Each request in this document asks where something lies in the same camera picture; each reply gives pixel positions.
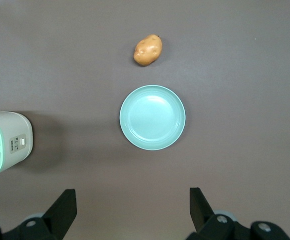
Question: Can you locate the brown potato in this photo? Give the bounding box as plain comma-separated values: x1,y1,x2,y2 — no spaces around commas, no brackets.
133,34,163,67

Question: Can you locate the cream rice cooker orange handle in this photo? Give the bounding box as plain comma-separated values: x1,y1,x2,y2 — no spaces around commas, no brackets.
0,111,33,180

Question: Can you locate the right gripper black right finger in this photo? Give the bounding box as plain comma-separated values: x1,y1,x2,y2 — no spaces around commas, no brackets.
187,187,252,240

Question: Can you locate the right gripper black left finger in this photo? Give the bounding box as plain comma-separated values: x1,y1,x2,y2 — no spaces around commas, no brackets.
0,188,77,240

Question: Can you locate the pale green round plate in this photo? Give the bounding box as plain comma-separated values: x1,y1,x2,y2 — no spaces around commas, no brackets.
119,85,186,151

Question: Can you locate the brown table mat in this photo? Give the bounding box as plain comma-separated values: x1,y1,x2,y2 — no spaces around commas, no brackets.
0,0,290,240

